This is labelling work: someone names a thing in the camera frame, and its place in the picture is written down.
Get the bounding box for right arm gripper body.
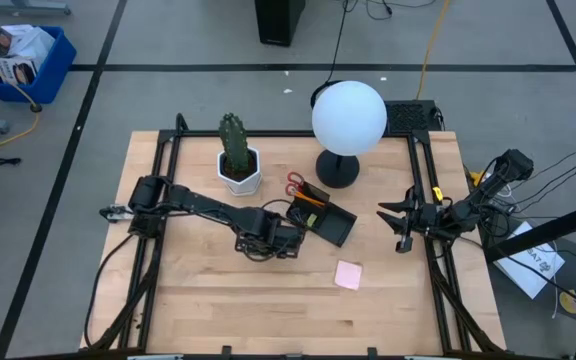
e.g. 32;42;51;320
410;202;449;236

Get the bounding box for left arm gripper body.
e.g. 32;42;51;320
234;222;292;262

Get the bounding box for red handled scissors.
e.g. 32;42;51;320
285;171;314;199

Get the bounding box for black mesh desk organizer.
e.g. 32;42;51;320
285;180;359;249

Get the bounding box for pink sticky note pad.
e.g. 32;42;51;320
334;259;364;292

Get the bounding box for white hexagonal plant pot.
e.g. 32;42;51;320
216;147;263;197

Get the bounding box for black vented box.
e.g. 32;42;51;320
384;99;444;134

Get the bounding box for green cactus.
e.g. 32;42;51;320
218;112;252;176

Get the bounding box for white globe lamp black base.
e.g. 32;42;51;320
310;80;388;190

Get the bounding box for white printed paper sheet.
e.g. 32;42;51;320
493;224;567;300

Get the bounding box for black diagonal beam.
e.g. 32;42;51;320
485;197;576;264

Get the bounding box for black computer tower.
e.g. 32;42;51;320
254;0;307;48

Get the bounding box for blue plastic bin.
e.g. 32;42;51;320
0;25;78;105

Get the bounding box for white printed cartons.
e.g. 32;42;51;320
0;23;57;86

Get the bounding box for thin black floor cables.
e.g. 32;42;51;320
530;134;576;199

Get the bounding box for yellow cable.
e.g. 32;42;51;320
415;0;452;100

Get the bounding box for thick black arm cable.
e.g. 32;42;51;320
83;232;137;349

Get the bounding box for black lamp cable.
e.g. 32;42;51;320
310;0;352;109

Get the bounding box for yellow extension cord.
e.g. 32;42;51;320
0;43;42;159

